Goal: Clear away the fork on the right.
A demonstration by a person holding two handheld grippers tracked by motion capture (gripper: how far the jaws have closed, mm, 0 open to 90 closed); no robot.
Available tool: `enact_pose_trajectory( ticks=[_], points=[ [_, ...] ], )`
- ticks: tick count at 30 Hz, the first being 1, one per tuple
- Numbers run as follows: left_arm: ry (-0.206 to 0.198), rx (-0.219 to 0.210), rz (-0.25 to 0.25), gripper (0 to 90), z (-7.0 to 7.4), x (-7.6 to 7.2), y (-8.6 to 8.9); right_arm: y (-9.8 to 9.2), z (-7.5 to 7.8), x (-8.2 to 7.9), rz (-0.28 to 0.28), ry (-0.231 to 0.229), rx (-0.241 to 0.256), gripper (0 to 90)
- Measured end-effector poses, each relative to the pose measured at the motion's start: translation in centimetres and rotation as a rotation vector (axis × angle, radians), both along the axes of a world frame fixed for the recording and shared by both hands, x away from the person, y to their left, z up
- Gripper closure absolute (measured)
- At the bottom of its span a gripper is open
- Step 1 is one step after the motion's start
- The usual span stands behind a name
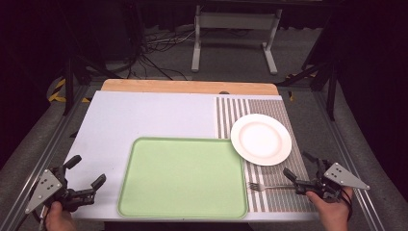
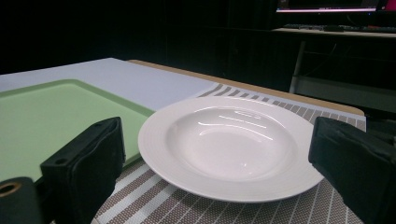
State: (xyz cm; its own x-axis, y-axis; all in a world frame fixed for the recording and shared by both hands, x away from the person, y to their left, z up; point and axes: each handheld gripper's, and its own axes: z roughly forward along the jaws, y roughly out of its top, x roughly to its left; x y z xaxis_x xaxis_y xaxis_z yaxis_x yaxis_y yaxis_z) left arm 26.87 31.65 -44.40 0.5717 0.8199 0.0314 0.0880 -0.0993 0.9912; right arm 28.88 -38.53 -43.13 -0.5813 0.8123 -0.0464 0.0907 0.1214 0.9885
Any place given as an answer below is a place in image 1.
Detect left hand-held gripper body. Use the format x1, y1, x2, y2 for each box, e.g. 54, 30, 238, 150
24, 166, 97, 215

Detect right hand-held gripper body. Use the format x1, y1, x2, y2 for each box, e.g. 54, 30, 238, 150
294, 158, 370, 203

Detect silver metal fork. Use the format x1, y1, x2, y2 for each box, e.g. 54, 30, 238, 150
247, 181, 297, 193

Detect person's left hand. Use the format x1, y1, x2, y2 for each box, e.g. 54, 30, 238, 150
44, 201, 78, 231

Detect person's right hand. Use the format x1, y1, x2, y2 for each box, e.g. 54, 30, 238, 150
305, 188, 354, 231

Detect white round plate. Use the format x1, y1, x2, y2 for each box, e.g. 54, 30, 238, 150
230, 113, 293, 167

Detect grey striped placemat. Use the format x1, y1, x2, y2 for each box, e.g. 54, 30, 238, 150
214, 95, 318, 214

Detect yellow black hazard tape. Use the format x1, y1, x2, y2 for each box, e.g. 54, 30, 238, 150
47, 78, 91, 104

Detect black tripod stand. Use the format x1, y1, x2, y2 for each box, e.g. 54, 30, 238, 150
277, 59, 342, 122
61, 56, 121, 117

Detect white table cover sheet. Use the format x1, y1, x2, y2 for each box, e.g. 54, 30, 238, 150
65, 90, 319, 223

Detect light green tray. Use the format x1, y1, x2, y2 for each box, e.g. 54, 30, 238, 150
116, 137, 249, 219

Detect aluminium rail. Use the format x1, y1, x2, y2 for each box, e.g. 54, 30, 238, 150
0, 86, 94, 231
312, 90, 388, 231

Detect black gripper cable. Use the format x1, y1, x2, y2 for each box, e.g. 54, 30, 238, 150
340, 189, 354, 222

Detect black cables on floor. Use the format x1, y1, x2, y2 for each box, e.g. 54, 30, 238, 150
126, 27, 196, 81

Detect white metal stand frame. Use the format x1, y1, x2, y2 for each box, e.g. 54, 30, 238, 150
191, 4, 283, 76

